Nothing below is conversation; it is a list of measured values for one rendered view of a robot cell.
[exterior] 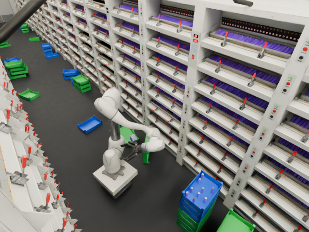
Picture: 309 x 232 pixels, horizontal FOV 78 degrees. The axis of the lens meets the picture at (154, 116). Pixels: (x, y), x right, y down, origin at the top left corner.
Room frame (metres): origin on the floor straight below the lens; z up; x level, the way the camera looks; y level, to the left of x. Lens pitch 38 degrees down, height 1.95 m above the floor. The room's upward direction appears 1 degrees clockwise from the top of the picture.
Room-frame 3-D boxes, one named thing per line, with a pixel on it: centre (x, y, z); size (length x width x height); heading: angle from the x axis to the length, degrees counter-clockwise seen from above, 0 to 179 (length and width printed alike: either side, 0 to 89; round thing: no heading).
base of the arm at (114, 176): (1.19, 0.40, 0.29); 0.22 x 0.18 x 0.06; 60
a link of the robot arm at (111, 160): (1.21, 0.42, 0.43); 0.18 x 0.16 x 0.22; 174
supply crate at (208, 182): (0.84, -0.39, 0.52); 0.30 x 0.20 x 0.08; 138
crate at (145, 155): (1.64, 0.08, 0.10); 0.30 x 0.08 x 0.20; 174
